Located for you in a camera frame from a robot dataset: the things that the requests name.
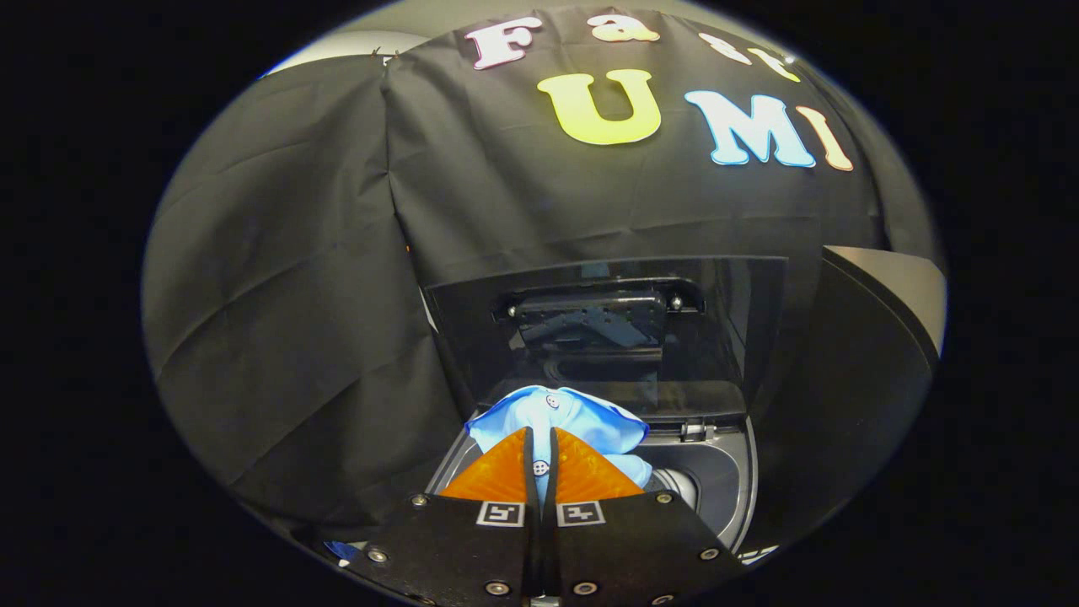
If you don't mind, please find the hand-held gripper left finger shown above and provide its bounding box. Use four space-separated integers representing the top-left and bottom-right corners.
337 426 541 607

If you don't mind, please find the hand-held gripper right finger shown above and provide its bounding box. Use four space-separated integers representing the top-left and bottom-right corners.
539 426 748 607

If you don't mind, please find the light blue polo shirt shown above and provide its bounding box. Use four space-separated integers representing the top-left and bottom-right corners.
464 385 654 507

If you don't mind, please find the dark washing machine lid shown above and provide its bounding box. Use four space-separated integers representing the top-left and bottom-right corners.
424 255 790 422

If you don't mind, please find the black backdrop cloth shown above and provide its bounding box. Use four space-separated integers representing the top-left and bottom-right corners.
142 7 941 534

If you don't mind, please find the beige cabinet with black frame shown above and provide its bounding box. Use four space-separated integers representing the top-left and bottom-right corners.
750 244 947 540

